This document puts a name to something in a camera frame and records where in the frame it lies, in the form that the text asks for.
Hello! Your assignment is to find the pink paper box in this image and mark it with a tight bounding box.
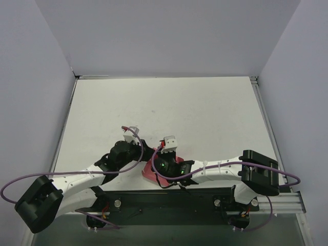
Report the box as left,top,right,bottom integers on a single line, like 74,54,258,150
141,148,170,189

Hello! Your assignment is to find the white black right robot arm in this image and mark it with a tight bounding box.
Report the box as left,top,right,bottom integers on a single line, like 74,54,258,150
151,150,280,204

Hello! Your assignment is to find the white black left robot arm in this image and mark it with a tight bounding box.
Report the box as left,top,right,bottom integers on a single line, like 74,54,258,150
14,140,154,234

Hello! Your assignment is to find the aluminium front crossbar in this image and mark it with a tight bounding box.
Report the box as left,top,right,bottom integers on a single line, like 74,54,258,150
257,192,306,214

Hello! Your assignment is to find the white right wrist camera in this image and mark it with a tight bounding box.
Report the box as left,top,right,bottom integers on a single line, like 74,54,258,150
161,136,178,154

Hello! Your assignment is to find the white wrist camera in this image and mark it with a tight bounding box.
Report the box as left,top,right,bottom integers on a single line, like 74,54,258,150
161,136,178,154
121,126,139,145

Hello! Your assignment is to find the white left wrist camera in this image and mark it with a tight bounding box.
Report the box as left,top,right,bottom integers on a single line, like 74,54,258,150
121,126,139,145

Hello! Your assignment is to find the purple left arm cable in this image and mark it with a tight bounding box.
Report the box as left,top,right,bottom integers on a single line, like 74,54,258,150
1,125,143,206

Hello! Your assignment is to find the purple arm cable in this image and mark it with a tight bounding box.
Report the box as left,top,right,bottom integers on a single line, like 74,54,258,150
1,125,143,206
151,145,301,189

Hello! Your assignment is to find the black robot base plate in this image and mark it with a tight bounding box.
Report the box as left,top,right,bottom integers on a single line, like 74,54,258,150
82,188,259,226

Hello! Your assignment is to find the aluminium table frame rail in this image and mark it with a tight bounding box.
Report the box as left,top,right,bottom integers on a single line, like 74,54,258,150
250,76,290,190

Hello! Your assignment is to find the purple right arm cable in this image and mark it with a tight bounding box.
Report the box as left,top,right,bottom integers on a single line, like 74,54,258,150
151,145,301,189

